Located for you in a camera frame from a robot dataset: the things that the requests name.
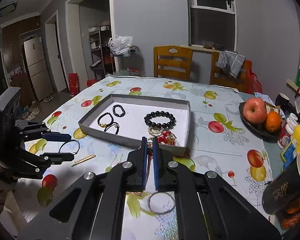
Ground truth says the black cord bracelet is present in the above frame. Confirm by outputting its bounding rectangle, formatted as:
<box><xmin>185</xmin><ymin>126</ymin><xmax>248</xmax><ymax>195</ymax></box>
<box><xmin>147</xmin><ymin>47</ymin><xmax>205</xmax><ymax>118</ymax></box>
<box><xmin>104</xmin><ymin>122</ymin><xmax>120</xmax><ymax>135</ymax></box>

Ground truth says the small black bead bracelet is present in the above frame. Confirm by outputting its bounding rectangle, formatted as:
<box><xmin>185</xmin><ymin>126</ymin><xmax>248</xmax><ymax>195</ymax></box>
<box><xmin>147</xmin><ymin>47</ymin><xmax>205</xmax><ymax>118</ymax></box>
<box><xmin>112</xmin><ymin>104</ymin><xmax>126</xmax><ymax>117</ymax></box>

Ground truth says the dark bead bracelet gold bead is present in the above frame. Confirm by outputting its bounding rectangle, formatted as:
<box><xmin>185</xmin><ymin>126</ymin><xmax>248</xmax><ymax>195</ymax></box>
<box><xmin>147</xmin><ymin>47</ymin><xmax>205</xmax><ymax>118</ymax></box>
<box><xmin>97</xmin><ymin>112</ymin><xmax>115</xmax><ymax>128</ymax></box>

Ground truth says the gold bar hair clip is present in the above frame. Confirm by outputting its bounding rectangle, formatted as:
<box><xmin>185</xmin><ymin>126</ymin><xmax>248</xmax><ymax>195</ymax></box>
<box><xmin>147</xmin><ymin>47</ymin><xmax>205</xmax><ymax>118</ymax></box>
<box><xmin>72</xmin><ymin>154</ymin><xmax>96</xmax><ymax>167</ymax></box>

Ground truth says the wooden chair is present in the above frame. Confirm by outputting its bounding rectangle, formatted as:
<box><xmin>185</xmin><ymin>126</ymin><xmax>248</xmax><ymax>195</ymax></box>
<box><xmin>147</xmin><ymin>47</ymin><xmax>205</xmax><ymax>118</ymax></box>
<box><xmin>210</xmin><ymin>51</ymin><xmax>252</xmax><ymax>93</ymax></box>
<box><xmin>153</xmin><ymin>45</ymin><xmax>193</xmax><ymax>82</ymax></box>

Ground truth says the small black cup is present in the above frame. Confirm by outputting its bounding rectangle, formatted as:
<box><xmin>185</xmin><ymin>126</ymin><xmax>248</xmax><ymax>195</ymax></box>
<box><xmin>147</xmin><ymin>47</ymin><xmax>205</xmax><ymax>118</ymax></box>
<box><xmin>275</xmin><ymin>93</ymin><xmax>290</xmax><ymax>108</ymax></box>

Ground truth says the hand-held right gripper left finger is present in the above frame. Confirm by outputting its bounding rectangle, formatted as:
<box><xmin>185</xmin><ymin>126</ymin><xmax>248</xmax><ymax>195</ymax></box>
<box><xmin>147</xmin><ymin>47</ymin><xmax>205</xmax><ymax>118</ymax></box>
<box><xmin>17</xmin><ymin>137</ymin><xmax>148</xmax><ymax>240</ymax></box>

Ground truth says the red bag on chair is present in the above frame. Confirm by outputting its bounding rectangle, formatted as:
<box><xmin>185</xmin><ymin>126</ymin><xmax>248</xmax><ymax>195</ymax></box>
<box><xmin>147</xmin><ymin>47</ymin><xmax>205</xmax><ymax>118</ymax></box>
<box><xmin>245</xmin><ymin>60</ymin><xmax>263</xmax><ymax>94</ymax></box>

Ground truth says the gold chain bracelet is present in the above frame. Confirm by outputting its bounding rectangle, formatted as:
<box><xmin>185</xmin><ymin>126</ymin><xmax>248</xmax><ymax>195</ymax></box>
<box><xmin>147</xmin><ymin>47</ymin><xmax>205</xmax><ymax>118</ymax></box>
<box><xmin>147</xmin><ymin>127</ymin><xmax>163</xmax><ymax>137</ymax></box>

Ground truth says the red gold charm bracelet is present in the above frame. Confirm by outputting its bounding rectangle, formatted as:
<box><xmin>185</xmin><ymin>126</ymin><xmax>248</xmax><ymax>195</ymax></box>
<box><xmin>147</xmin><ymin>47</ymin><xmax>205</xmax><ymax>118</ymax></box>
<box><xmin>156</xmin><ymin>130</ymin><xmax>177</xmax><ymax>146</ymax></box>

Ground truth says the red apple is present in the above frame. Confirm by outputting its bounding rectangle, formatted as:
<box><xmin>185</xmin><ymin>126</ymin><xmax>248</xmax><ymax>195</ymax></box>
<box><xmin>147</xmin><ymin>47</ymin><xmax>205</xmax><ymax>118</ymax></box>
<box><xmin>243</xmin><ymin>97</ymin><xmax>268</xmax><ymax>125</ymax></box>

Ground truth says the metal storage shelf rack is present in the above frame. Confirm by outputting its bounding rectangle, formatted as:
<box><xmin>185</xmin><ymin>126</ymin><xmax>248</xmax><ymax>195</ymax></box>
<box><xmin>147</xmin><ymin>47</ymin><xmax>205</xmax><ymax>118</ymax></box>
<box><xmin>87</xmin><ymin>21</ymin><xmax>115</xmax><ymax>80</ymax></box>

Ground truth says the orange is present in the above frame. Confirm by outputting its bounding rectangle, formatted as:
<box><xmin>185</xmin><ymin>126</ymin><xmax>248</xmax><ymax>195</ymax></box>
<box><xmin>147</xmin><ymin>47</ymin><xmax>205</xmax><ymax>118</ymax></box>
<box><xmin>266</xmin><ymin>111</ymin><xmax>282</xmax><ymax>133</ymax></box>

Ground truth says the red braided cord bracelet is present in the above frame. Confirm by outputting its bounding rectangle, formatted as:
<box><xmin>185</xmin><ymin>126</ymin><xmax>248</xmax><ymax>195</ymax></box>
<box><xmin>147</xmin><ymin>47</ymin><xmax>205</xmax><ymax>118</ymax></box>
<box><xmin>139</xmin><ymin>144</ymin><xmax>154</xmax><ymax>180</ymax></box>

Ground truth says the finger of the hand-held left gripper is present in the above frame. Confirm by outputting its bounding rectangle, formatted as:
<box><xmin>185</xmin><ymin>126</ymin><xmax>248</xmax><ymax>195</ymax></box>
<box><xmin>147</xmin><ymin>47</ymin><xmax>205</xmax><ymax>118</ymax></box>
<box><xmin>14</xmin><ymin>120</ymin><xmax>72</xmax><ymax>142</ymax></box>
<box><xmin>14</xmin><ymin>145</ymin><xmax>75</xmax><ymax>180</ymax></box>

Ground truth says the black mug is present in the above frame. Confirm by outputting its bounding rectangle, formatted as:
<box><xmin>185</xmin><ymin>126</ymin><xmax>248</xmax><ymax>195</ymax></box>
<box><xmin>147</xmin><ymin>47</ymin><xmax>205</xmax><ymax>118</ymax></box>
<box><xmin>262</xmin><ymin>152</ymin><xmax>300</xmax><ymax>215</ymax></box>

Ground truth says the thin silver bangle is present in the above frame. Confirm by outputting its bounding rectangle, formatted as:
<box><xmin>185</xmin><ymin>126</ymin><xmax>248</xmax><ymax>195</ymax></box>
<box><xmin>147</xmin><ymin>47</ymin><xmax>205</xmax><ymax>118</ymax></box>
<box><xmin>147</xmin><ymin>191</ymin><xmax>176</xmax><ymax>215</ymax></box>

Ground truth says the silver refrigerator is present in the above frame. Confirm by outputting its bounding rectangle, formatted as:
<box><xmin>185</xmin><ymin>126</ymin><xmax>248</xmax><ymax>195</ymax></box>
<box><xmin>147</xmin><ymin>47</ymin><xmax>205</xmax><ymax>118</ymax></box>
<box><xmin>22</xmin><ymin>36</ymin><xmax>54</xmax><ymax>102</ymax></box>

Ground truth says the grey cardboard box tray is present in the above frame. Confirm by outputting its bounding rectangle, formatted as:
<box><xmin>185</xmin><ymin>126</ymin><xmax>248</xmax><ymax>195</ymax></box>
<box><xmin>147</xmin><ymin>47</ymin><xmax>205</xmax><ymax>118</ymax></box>
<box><xmin>78</xmin><ymin>94</ymin><xmax>192</xmax><ymax>157</ymax></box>

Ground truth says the large dark bead bracelet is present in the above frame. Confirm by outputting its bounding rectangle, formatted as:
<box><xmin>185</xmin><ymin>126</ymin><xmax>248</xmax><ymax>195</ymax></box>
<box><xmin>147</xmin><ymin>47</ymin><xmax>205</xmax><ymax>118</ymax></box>
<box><xmin>144</xmin><ymin>110</ymin><xmax>177</xmax><ymax>130</ymax></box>

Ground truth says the tall red box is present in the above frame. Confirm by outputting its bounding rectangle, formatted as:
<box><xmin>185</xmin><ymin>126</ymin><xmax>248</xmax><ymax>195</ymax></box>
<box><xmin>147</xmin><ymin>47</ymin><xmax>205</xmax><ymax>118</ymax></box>
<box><xmin>69</xmin><ymin>73</ymin><xmax>80</xmax><ymax>96</ymax></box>

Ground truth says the dark plate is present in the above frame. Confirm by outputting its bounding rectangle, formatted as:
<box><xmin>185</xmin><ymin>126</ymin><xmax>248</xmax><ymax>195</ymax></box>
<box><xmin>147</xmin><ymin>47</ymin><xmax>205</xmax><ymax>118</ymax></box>
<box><xmin>239</xmin><ymin>101</ymin><xmax>283</xmax><ymax>138</ymax></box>

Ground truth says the grey wire cart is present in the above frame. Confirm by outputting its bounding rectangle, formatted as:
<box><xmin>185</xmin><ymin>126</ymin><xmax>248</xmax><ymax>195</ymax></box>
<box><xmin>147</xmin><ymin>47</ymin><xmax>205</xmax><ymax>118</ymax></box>
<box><xmin>110</xmin><ymin>45</ymin><xmax>140</xmax><ymax>77</ymax></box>

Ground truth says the ceiling vent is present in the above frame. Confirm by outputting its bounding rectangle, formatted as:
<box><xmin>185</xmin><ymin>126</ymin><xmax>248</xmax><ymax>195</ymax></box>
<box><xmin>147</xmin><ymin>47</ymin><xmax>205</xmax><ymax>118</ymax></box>
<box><xmin>0</xmin><ymin>1</ymin><xmax>17</xmax><ymax>18</ymax></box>

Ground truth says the white bottle red label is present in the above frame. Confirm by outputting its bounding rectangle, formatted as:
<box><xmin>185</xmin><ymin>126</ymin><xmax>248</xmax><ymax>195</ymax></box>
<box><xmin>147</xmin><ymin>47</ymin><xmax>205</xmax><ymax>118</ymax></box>
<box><xmin>287</xmin><ymin>113</ymin><xmax>299</xmax><ymax>128</ymax></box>
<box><xmin>277</xmin><ymin>120</ymin><xmax>297</xmax><ymax>148</ymax></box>

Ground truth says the white frame window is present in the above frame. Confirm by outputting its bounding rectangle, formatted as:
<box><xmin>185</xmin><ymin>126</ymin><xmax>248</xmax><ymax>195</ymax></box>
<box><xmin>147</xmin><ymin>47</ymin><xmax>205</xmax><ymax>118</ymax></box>
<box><xmin>186</xmin><ymin>0</ymin><xmax>237</xmax><ymax>52</ymax></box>

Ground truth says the white plastic bag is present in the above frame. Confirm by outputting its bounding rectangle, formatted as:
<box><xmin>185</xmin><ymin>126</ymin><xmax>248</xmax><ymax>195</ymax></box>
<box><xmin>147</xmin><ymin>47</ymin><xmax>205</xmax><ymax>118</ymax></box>
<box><xmin>108</xmin><ymin>35</ymin><xmax>133</xmax><ymax>55</ymax></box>

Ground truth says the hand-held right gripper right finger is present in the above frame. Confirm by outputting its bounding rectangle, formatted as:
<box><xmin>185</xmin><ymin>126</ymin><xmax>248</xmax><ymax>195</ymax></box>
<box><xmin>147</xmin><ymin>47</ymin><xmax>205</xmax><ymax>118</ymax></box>
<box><xmin>152</xmin><ymin>137</ymin><xmax>282</xmax><ymax>240</ymax></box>

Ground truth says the thin dark wire bracelet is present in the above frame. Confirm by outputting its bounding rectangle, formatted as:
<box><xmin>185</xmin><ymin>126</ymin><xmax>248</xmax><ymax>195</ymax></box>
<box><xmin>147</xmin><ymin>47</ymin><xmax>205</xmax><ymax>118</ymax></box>
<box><xmin>58</xmin><ymin>140</ymin><xmax>80</xmax><ymax>154</ymax></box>

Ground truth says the grey checked cloth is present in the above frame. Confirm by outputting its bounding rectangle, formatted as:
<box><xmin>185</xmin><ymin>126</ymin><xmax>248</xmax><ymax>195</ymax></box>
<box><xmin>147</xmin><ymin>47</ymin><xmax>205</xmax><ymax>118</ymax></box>
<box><xmin>217</xmin><ymin>50</ymin><xmax>246</xmax><ymax>78</ymax></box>

